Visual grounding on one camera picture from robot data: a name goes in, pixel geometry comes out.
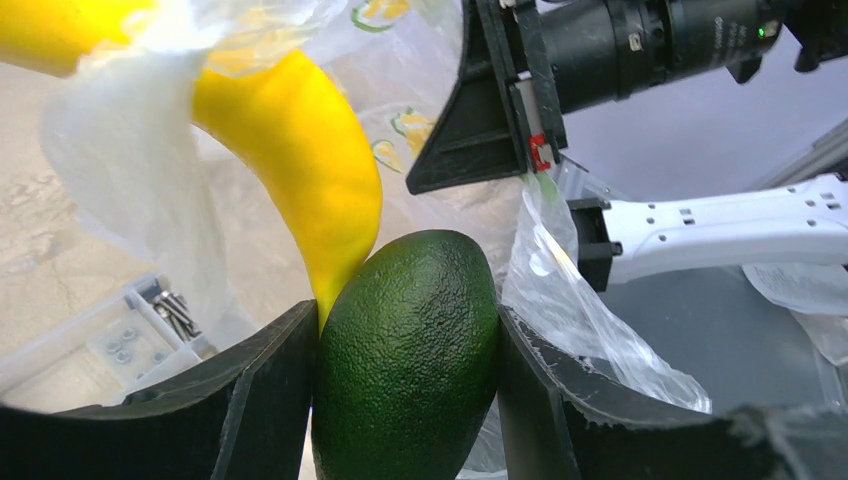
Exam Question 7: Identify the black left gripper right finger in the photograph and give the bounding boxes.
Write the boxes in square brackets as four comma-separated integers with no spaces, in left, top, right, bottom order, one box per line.
[498,307,847,479]

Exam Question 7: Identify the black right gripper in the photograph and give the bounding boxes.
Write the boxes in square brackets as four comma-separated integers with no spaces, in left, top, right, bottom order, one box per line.
[406,0,788,195]

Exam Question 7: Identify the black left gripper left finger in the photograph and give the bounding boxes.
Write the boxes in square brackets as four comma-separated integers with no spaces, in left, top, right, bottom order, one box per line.
[1,300,318,479]

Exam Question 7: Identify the dark green fake avocado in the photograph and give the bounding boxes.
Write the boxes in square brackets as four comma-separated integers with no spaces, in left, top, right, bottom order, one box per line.
[311,230,499,479]

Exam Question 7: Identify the yellow fake fruit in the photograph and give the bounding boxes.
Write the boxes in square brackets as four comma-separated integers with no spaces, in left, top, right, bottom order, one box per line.
[1,1,383,326]

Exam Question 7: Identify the translucent printed plastic bag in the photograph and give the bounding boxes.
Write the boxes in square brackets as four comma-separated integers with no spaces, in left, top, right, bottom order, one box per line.
[39,0,713,480]

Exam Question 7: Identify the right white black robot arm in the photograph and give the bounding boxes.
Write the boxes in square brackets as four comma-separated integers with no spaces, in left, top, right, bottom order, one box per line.
[406,1,847,292]

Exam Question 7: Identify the clear plastic screw organizer box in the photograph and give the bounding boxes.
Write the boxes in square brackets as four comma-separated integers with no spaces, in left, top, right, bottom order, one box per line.
[1,274,218,413]

